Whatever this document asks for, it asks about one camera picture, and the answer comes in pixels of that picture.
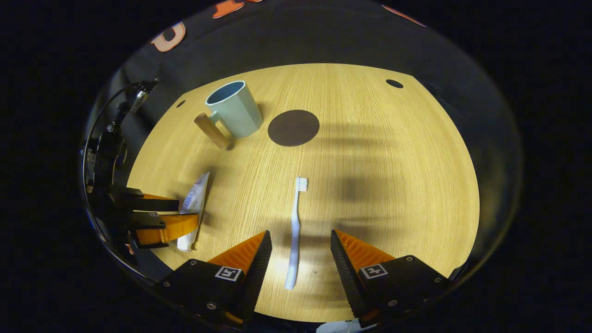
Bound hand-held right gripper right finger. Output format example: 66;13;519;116
331;229;451;323

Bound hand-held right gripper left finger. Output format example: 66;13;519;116
155;230;273;328

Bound white toothbrush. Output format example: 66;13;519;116
284;177;308;290

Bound white toothpaste tube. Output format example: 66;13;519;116
177;172;210;252

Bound light blue cup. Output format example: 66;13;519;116
194;80;264;149

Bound dark brown round coaster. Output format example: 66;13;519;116
268;110;320;147

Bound wooden desktop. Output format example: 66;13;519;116
126;63;480;323

